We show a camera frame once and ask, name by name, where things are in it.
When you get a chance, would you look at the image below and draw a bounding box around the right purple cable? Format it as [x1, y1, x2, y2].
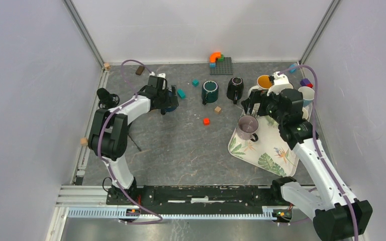
[277, 64, 359, 241]

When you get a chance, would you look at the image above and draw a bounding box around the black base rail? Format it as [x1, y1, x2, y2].
[105, 185, 293, 216]

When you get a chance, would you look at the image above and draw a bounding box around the mauve purple mug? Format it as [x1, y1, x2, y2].
[236, 115, 259, 142]

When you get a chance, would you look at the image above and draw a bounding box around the corner wooden cube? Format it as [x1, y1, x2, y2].
[104, 63, 111, 71]

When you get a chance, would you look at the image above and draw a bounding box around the wooden cube by rail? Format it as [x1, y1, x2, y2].
[80, 138, 88, 147]

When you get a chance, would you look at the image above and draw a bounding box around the navy blue mug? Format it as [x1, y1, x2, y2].
[160, 85, 178, 115]

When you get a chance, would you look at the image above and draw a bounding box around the pink mug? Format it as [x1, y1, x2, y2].
[302, 107, 310, 121]

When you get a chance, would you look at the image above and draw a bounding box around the black mug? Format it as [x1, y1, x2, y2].
[226, 76, 244, 104]

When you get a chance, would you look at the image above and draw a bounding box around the white floral mug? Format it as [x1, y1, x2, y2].
[247, 75, 274, 96]

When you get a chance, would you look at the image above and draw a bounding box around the teal cube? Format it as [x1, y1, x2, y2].
[192, 79, 200, 87]

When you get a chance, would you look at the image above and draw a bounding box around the teal block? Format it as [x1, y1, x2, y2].
[176, 89, 186, 99]

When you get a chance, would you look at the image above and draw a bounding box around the light blue mug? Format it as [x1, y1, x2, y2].
[298, 86, 315, 107]

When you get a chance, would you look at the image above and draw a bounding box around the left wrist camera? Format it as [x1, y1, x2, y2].
[149, 72, 166, 82]

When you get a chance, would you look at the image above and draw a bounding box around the floral leaf tray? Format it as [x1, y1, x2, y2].
[228, 115, 299, 177]

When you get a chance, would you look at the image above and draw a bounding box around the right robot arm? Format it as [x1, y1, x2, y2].
[241, 88, 373, 240]

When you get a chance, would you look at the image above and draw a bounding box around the purple cable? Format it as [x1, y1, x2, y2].
[277, 64, 359, 241]
[97, 60, 164, 225]

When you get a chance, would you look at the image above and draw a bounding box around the purple and red block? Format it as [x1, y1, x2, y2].
[300, 78, 314, 88]

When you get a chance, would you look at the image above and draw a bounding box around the green lego brick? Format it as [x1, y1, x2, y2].
[217, 54, 225, 62]

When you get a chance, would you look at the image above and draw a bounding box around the brown block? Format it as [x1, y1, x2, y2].
[135, 65, 145, 76]

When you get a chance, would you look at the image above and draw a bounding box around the grey lego baseplate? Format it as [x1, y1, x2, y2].
[210, 57, 233, 75]

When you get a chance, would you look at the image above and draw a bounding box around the orange curved lego piece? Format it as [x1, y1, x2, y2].
[209, 52, 222, 63]

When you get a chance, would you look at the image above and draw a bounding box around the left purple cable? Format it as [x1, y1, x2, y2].
[97, 60, 164, 225]

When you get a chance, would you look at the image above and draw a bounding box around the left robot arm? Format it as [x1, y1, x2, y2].
[88, 74, 178, 205]

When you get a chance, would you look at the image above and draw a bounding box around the cream white mug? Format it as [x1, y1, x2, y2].
[286, 83, 294, 89]

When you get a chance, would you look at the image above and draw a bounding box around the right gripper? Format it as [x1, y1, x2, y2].
[241, 86, 286, 124]

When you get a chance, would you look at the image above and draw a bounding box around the red cube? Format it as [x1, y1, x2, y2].
[203, 118, 210, 126]

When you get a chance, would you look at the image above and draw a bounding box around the dark green mug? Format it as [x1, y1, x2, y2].
[202, 80, 219, 105]

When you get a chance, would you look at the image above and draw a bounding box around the light blue block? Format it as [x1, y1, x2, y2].
[289, 63, 298, 73]

